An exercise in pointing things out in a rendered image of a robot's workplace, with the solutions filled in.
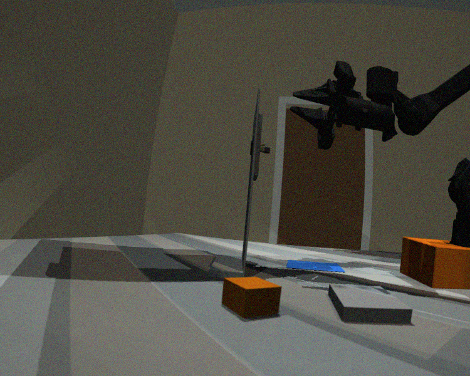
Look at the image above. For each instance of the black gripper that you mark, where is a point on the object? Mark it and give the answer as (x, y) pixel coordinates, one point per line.
(347, 110)

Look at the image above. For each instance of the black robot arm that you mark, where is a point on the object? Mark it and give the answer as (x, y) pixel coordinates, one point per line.
(413, 116)

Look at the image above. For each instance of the blue flat square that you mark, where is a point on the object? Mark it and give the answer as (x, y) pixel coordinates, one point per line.
(314, 266)

